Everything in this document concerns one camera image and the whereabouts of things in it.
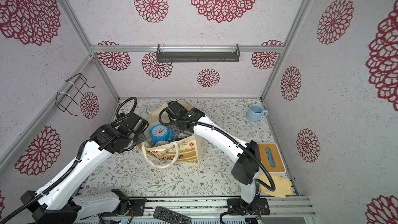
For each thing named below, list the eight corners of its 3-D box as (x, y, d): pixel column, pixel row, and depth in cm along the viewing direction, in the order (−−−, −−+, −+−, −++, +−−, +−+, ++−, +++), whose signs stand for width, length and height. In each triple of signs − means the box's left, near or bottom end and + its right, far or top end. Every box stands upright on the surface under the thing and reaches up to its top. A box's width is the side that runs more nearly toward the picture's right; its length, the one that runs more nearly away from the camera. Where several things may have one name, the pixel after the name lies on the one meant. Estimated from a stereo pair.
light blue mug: (247, 121, 110) (250, 114, 104) (245, 110, 116) (247, 103, 110) (266, 121, 110) (270, 114, 104) (262, 110, 116) (266, 103, 110)
